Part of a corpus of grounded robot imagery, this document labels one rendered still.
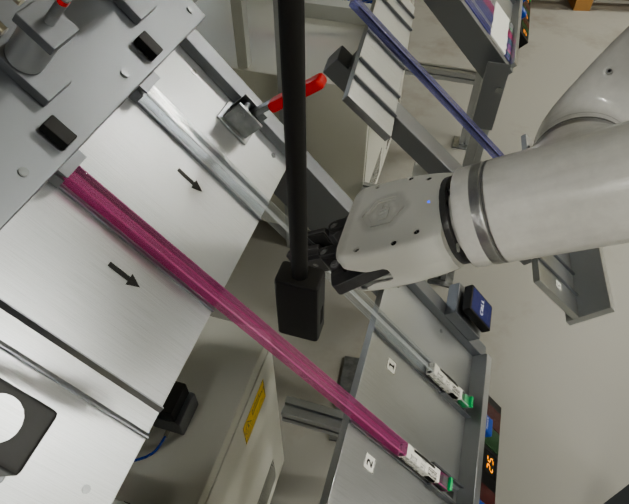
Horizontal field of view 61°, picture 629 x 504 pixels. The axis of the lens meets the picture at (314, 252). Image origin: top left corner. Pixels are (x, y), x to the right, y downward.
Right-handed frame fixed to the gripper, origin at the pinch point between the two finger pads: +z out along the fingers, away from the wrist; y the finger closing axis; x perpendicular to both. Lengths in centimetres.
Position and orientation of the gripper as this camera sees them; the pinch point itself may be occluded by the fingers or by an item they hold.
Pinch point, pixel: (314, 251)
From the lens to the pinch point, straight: 53.2
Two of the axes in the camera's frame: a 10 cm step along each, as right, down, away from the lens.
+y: -2.9, 7.2, -6.4
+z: -8.1, 1.8, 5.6
